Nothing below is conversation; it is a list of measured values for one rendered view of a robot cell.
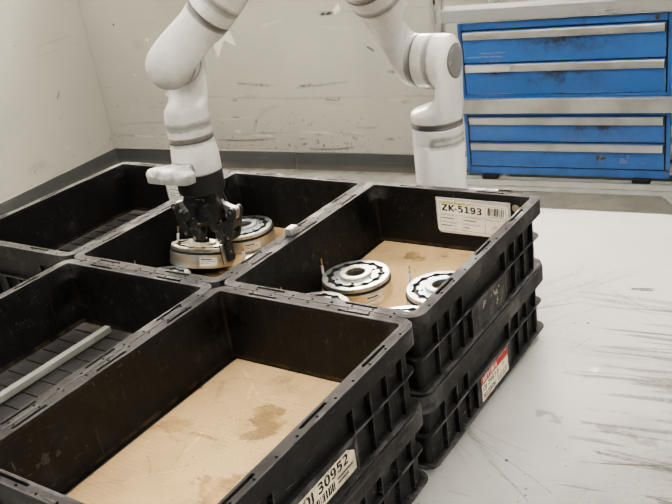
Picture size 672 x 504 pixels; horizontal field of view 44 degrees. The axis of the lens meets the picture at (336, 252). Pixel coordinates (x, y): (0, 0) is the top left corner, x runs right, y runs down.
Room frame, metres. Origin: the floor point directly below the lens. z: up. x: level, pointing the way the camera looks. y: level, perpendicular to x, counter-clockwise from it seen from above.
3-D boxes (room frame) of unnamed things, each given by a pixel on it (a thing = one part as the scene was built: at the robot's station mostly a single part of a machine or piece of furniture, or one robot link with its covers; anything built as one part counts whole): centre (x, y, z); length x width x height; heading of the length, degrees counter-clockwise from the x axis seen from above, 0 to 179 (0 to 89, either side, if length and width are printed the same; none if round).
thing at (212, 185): (1.27, 0.20, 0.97); 0.08 x 0.08 x 0.09
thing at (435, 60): (1.45, -0.21, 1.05); 0.09 x 0.09 x 0.17; 53
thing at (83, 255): (1.26, 0.16, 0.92); 0.40 x 0.30 x 0.02; 144
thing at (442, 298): (1.08, -0.08, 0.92); 0.40 x 0.30 x 0.02; 144
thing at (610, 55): (2.84, -0.85, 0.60); 0.72 x 0.03 x 0.56; 60
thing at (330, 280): (1.12, -0.02, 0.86); 0.10 x 0.10 x 0.01
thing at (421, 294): (1.04, -0.14, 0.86); 0.10 x 0.10 x 0.01
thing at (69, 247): (1.43, 0.41, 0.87); 0.40 x 0.30 x 0.11; 144
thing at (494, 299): (1.08, -0.08, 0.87); 0.40 x 0.30 x 0.11; 144
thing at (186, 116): (1.29, 0.19, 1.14); 0.09 x 0.07 x 0.15; 166
